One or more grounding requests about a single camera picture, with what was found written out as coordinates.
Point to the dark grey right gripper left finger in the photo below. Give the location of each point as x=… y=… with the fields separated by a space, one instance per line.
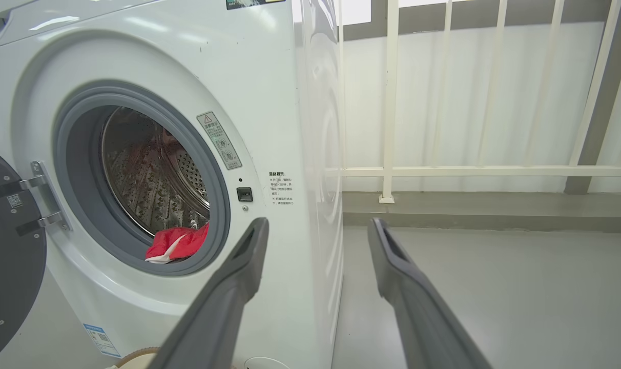
x=218 y=312

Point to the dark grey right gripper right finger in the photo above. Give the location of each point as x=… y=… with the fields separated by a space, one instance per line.
x=418 y=318

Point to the red and white garment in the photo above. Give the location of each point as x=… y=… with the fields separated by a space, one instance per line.
x=182 y=243

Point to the dark round washer door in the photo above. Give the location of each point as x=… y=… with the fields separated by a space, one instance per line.
x=8 y=287

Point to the cream perforated laundry basket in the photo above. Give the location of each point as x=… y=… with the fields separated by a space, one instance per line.
x=136 y=356

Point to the black door latch socket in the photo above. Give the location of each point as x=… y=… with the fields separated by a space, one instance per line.
x=244 y=194

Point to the steel perforated washer drum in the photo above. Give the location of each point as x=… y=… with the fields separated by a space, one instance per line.
x=146 y=184

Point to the grey rubber door gasket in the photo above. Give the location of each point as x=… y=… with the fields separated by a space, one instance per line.
x=67 y=169

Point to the white front-load washing machine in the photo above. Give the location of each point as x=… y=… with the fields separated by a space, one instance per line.
x=269 y=102

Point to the metal door hinge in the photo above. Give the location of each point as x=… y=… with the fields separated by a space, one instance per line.
x=40 y=180

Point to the round white filter cover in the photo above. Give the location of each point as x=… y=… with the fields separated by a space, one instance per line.
x=267 y=364

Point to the blue energy label sticker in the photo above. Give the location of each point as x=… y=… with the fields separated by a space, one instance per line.
x=101 y=341

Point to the grey warning sticker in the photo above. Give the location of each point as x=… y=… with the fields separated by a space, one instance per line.
x=219 y=141

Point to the white metal railing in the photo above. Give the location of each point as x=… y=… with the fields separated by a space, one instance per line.
x=391 y=102

